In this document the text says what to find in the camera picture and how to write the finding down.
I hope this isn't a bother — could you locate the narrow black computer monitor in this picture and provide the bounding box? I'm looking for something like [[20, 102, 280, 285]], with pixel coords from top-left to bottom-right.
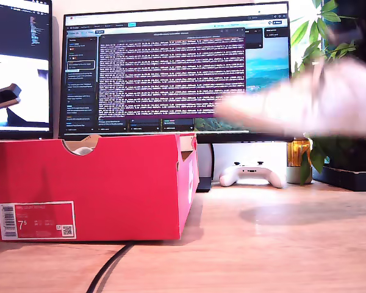
[[0, 0, 54, 140]]

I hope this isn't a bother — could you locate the red cardboard shoebox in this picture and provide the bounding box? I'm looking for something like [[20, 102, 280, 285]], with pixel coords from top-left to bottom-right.
[[0, 132, 201, 242]]

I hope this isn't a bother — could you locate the wide black computer monitor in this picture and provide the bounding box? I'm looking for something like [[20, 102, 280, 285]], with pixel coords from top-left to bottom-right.
[[58, 1, 295, 143]]

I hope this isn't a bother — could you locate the dark flat object tan edge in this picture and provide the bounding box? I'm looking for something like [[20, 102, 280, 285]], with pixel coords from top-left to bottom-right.
[[0, 82, 22, 113]]

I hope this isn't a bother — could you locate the thick black table cable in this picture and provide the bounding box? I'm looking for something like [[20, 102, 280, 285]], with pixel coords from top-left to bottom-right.
[[85, 243, 134, 293]]

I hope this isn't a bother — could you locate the grey black monitor stand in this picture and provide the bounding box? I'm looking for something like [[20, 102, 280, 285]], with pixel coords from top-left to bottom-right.
[[198, 143, 215, 193]]

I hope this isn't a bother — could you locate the pale green plant pot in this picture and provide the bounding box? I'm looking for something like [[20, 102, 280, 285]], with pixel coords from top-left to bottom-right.
[[285, 166, 314, 185]]

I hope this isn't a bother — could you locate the white leather lace-up sneaker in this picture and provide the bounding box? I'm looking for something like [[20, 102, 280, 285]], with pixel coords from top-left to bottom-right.
[[215, 57, 366, 139], [71, 146, 96, 156]]

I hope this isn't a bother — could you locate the amber glass bottle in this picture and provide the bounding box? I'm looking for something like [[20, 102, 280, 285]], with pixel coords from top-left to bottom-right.
[[287, 137, 312, 168]]

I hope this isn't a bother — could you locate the white game controller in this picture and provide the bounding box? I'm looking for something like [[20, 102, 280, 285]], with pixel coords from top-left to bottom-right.
[[218, 161, 287, 189]]

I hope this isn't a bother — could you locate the black low box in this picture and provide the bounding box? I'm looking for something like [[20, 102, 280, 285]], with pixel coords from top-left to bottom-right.
[[312, 165, 366, 192]]

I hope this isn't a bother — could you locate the green leafy houseplant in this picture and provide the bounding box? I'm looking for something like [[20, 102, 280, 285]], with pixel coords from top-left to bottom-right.
[[291, 0, 366, 175]]

